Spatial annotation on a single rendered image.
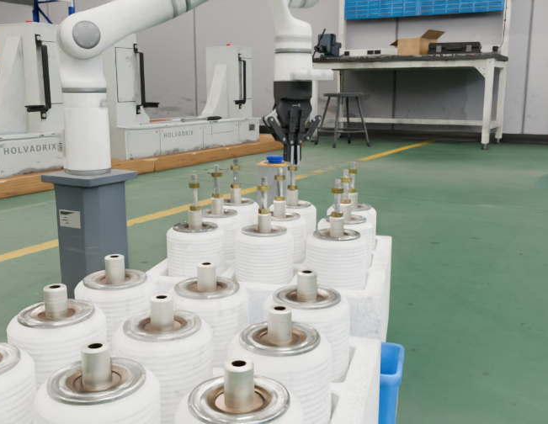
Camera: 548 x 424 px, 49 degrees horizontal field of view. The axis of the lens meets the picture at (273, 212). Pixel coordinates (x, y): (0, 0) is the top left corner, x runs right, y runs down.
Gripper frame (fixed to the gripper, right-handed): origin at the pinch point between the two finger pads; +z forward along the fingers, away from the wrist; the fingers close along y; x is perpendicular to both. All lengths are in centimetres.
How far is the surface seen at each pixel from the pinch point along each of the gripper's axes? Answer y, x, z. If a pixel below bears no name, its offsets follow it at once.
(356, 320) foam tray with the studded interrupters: 11.4, 33.3, 21.1
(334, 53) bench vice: -284, -343, -45
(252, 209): 7.0, -3.8, 10.9
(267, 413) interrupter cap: 47, 65, 10
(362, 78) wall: -347, -376, -24
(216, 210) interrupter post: 17.3, 0.7, 9.3
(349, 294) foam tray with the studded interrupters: 12.0, 32.3, 17.2
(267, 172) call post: -4.1, -15.5, 5.5
